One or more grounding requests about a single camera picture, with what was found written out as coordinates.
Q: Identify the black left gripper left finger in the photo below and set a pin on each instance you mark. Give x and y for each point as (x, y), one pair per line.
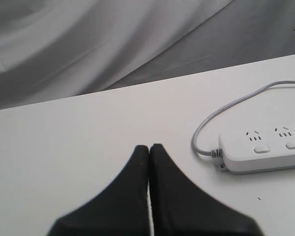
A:
(121, 209)

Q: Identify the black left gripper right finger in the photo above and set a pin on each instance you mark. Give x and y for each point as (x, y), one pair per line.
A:
(180, 208)

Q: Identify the white five-socket power strip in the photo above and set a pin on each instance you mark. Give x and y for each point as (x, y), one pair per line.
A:
(266, 149)

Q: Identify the grey backdrop cloth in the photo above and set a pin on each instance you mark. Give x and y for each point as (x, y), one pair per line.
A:
(53, 49)

